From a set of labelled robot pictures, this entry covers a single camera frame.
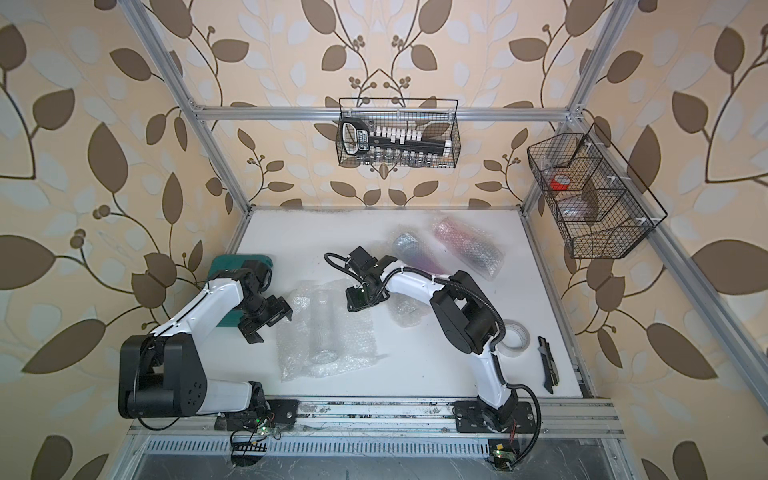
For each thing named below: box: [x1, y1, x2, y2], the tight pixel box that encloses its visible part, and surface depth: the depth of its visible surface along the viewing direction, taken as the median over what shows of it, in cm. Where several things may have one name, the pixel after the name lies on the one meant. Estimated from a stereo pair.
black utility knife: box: [537, 336, 559, 395], surface depth 82 cm
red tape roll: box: [550, 174, 571, 191], surface depth 83 cm
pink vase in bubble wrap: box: [432, 216, 506, 281], surface depth 101 cm
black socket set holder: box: [341, 118, 452, 161], surface depth 86 cm
